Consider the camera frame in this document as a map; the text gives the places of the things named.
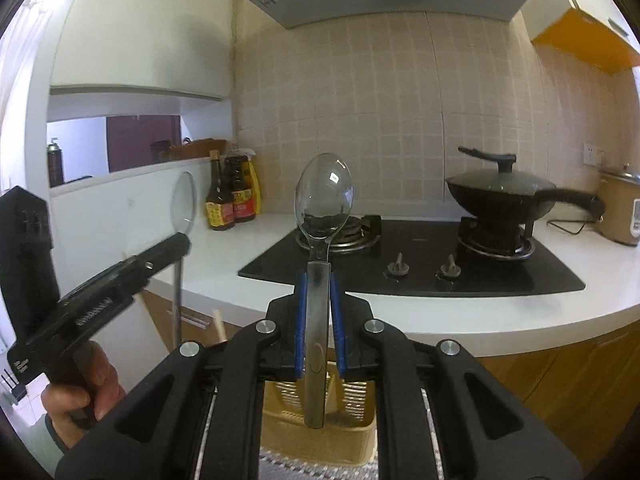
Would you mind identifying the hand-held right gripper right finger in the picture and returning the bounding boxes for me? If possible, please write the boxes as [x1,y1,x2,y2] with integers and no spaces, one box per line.
[329,274,584,480]

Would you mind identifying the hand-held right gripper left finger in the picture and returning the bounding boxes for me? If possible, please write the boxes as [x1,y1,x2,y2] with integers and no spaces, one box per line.
[54,270,308,480]

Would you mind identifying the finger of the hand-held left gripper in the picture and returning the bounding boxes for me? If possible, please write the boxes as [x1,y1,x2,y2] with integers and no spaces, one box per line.
[122,232,193,287]

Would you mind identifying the slim steel spoon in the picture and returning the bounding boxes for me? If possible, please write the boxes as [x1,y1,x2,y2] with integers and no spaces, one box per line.
[169,171,197,352]

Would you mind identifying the beige plastic utensil basket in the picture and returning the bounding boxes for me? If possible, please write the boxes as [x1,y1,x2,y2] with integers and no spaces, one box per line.
[260,379,377,467]

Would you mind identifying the large steel spoon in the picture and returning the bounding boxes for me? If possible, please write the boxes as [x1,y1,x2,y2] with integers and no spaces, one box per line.
[294,152,355,429]

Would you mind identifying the person's left hand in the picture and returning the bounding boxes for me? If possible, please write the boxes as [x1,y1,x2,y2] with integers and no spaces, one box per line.
[41,342,127,453]

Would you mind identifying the wooden drawer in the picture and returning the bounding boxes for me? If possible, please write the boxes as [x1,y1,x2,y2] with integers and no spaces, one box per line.
[137,279,242,357]

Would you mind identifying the yellow label sauce bottle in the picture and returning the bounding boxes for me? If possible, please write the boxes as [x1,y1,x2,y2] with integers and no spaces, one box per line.
[204,150,236,232]

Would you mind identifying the grey stove knob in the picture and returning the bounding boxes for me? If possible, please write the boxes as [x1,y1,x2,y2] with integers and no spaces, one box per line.
[383,253,414,279]
[434,254,464,282]

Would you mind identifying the gas burner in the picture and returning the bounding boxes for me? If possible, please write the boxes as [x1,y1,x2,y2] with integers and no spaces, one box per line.
[457,214,537,262]
[295,214,383,253]

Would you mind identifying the red label sauce bottle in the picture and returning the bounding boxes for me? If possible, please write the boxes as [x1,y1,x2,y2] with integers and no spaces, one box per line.
[224,155,257,224]

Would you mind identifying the black router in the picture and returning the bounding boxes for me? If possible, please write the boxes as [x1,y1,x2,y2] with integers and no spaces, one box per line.
[1,368,27,404]

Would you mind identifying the wooden tray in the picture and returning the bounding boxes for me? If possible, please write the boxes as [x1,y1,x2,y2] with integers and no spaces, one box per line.
[167,138,229,162]

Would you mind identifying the dark thermos bottle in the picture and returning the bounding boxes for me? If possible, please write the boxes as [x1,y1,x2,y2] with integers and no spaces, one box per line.
[46,137,65,189]

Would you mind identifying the black glass gas cooktop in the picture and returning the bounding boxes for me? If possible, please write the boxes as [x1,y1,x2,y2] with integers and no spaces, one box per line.
[237,216,587,297]

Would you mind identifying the black wok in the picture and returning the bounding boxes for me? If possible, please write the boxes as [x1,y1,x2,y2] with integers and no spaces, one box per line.
[445,170,607,225]

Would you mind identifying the glass wok lid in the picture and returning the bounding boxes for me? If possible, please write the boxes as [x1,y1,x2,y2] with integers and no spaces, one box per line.
[446,146,544,197]

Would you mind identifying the wooden base cabinet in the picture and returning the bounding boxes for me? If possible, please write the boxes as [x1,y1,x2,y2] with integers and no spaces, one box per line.
[474,324,640,463]

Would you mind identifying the beige rice cooker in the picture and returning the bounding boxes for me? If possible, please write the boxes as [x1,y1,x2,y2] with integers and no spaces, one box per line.
[597,162,640,249]

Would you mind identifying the white wall cabinet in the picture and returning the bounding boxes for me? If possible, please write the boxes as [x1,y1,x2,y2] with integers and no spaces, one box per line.
[49,0,240,106]

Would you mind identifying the black power cable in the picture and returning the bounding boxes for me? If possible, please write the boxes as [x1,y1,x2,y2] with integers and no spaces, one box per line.
[547,217,602,237]

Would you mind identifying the orange wall cabinet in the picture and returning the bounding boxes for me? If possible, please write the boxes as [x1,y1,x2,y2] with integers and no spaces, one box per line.
[520,0,640,77]

